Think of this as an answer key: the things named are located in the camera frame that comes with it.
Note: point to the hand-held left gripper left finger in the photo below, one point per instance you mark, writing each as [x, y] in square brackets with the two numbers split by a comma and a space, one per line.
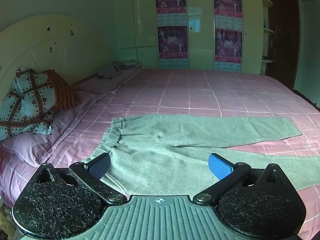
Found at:
[101, 165]

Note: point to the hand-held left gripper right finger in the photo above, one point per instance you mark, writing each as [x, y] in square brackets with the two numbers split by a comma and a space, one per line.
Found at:
[220, 166]

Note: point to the green pants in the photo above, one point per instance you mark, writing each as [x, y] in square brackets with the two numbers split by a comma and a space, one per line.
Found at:
[162, 160]

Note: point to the purple checked pillow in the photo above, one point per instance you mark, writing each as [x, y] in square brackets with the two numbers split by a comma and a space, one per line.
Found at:
[42, 142]

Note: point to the pink checked bed sheet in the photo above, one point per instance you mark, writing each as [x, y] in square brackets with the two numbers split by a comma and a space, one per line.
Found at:
[200, 92]

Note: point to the orange striped pillow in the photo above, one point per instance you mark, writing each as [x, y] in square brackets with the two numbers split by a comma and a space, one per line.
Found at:
[63, 90]

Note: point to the grey crumpled clothes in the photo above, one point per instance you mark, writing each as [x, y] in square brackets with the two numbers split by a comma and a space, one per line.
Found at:
[113, 68]

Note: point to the blue patterned pillow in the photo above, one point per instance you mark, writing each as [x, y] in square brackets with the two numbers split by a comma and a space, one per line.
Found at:
[25, 100]

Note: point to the white wardrobe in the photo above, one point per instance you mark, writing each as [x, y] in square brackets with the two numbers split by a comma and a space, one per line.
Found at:
[200, 40]

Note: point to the cream wooden headboard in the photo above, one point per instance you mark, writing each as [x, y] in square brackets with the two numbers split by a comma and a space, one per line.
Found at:
[57, 42]

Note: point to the white corner shelf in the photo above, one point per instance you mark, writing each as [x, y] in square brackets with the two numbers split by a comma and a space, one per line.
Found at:
[267, 30]

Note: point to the dark wooden door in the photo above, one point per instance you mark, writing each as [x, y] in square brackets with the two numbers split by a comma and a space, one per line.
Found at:
[283, 35]

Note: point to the dark wooden bed frame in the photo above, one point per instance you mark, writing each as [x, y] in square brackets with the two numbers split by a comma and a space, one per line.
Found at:
[308, 98]

